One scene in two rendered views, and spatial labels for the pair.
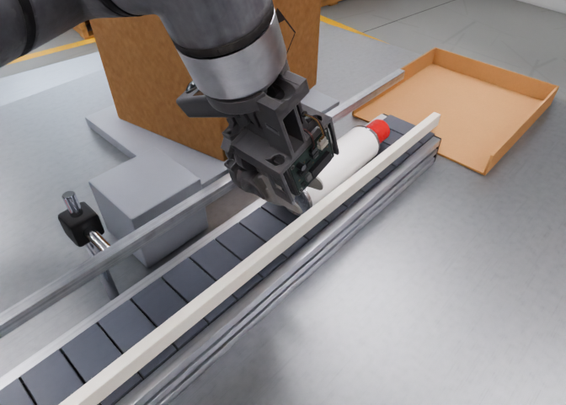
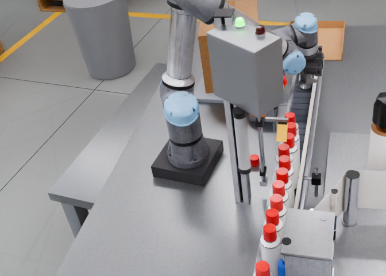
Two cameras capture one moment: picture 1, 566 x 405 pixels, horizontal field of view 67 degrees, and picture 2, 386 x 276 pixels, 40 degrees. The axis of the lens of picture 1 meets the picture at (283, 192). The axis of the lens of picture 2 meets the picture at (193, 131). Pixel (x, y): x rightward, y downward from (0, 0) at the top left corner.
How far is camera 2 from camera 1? 170 cm
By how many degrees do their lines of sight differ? 18
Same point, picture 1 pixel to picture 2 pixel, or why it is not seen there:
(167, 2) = (308, 40)
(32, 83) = (140, 100)
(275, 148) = (316, 63)
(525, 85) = (333, 24)
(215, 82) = (311, 51)
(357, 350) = (344, 111)
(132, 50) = not seen: hidden behind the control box
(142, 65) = not seen: hidden behind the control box
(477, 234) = (352, 76)
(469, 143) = (329, 52)
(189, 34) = (310, 45)
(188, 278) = (296, 112)
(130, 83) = not seen: hidden behind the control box
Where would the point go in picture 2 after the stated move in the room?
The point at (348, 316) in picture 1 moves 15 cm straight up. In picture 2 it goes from (336, 107) to (338, 74)
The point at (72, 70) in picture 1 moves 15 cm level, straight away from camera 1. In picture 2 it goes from (147, 88) to (122, 81)
